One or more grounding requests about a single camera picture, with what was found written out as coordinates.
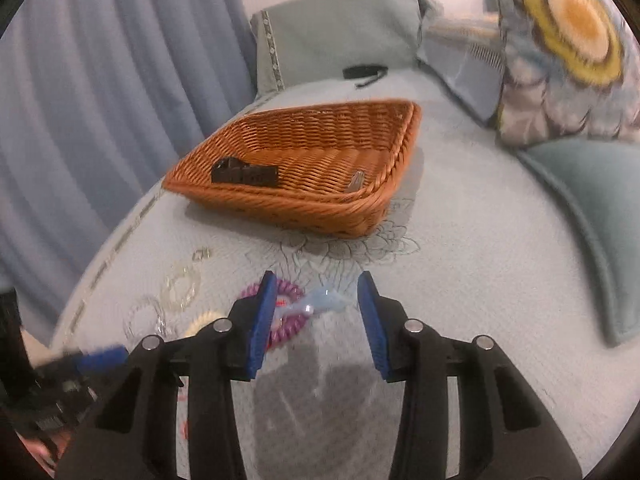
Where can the large floral pillow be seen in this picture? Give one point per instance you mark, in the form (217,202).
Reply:
(572,69)

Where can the teal cushion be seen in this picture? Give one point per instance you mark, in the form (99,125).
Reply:
(597,184)

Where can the blue curtain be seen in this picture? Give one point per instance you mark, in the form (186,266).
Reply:
(99,98)

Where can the brown wicker basket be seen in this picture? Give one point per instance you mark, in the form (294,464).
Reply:
(317,149)

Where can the striped blue pillow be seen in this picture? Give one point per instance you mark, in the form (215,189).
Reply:
(467,55)

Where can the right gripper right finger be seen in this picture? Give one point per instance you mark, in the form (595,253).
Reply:
(505,431)

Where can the teal headboard cover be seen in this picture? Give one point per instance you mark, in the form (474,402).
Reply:
(302,41)

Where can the black wrist watch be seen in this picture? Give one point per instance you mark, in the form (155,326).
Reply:
(232,170)

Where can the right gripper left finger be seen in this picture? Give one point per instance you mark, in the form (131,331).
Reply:
(130,432)

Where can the light blue hair clip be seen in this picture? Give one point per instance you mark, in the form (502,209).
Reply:
(316,302)

